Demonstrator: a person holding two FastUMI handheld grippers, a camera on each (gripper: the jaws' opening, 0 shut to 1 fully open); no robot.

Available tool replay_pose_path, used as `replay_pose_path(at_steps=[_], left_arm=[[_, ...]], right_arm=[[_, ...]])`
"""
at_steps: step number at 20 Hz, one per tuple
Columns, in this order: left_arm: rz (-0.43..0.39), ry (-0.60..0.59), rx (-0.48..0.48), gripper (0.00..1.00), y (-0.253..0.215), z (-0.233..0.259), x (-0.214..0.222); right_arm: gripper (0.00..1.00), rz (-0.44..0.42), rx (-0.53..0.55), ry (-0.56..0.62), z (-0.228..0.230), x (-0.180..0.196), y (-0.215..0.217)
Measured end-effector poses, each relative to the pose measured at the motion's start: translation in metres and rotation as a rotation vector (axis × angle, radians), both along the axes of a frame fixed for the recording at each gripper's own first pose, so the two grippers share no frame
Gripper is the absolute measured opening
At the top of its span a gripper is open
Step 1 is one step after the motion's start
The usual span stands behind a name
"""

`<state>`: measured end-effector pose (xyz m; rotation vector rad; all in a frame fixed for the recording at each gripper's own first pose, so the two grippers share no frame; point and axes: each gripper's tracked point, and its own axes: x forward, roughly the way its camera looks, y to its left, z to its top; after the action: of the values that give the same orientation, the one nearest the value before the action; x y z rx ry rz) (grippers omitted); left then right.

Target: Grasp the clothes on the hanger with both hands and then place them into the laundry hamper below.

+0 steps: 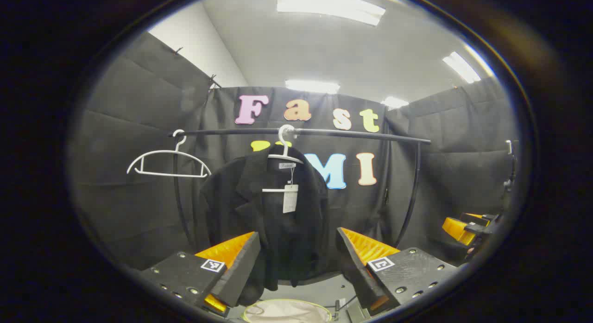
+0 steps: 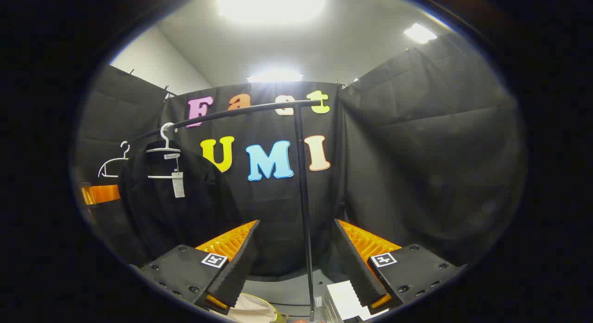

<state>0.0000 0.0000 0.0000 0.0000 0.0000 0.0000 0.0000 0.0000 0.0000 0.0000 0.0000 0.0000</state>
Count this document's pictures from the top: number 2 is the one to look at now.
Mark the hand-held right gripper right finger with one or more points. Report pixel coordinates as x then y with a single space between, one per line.
354 267

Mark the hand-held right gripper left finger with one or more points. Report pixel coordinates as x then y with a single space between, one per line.
241 262

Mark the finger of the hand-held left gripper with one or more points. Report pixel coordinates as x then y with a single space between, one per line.
102 194

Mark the beige laundry hamper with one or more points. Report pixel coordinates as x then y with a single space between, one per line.
250 311

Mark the black knit sweater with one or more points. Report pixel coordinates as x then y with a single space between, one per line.
185 221

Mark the white plastic hanger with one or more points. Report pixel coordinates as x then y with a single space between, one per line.
162 150
111 161

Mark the black clothes rack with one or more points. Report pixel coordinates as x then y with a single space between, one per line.
303 198

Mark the black backdrop cloth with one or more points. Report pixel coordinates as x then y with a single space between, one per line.
417 151

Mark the ceiling light panel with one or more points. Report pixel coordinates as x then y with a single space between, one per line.
273 3
275 76
420 33

